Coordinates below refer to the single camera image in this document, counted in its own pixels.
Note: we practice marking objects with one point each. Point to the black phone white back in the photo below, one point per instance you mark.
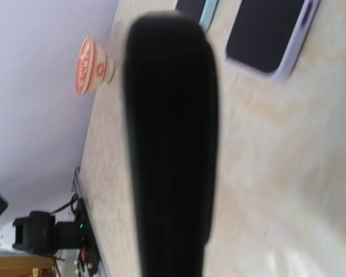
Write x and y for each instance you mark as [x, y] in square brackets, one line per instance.
[191, 8]

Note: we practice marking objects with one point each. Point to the light blue phone case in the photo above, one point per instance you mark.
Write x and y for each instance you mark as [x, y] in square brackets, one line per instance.
[207, 14]

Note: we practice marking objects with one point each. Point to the black phone dark edge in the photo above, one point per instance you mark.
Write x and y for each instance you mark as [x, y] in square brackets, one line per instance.
[261, 32]

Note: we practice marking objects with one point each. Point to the red white patterned bowl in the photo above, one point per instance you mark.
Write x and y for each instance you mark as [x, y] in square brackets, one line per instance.
[94, 67]

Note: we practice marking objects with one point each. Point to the lavender phone case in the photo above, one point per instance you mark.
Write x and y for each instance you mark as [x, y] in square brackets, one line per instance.
[294, 46]

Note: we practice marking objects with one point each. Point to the black phone case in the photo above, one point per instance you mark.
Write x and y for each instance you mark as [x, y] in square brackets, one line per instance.
[171, 99]

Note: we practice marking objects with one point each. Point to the front aluminium rail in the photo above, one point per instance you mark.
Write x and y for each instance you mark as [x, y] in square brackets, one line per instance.
[90, 260]

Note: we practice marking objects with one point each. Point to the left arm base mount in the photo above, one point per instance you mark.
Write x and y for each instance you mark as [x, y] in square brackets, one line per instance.
[41, 234]

